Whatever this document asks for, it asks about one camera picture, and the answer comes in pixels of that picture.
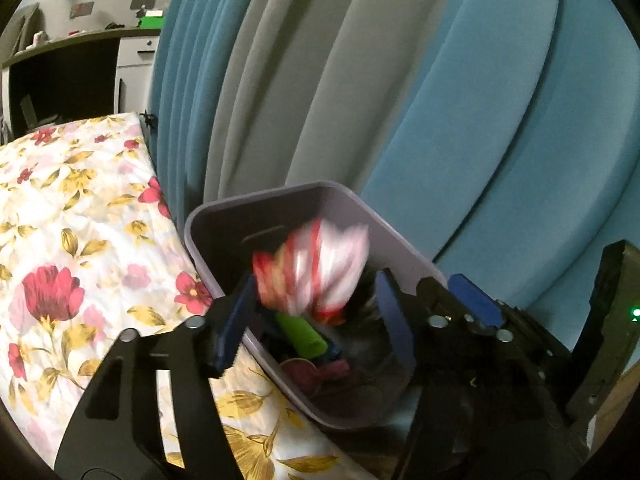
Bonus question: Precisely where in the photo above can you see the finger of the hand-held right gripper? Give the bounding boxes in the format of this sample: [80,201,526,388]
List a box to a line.
[447,273,573,366]

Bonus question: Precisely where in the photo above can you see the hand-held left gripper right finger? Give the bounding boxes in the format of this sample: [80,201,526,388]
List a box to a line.
[375,267,577,480]

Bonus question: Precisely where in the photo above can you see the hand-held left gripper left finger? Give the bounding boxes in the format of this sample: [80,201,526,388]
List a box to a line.
[54,272,261,480]

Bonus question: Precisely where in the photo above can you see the green sponge cloth roll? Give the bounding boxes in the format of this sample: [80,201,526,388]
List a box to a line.
[274,312,328,361]

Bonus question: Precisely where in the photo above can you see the purple plastic bag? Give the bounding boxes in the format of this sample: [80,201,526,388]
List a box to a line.
[281,357,321,398]

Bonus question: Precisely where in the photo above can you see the red and white snack wrapper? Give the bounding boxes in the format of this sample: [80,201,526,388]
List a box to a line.
[251,217,371,325]

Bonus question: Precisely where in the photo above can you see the grey plastic bin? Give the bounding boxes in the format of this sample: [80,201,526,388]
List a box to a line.
[184,182,449,431]

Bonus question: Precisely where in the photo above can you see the blue curtain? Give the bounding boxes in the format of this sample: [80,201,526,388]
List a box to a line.
[150,0,281,231]
[360,0,640,341]

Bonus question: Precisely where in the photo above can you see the floral printed cloth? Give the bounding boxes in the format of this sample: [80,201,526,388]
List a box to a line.
[0,111,381,480]

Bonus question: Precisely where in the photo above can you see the grey curtain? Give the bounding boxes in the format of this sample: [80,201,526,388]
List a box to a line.
[202,0,481,256]

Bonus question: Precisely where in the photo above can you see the white drawer cabinet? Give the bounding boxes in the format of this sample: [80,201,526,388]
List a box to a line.
[114,35,161,113]

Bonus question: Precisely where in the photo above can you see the dark top desk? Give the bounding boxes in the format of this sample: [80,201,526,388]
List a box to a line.
[0,25,163,136]

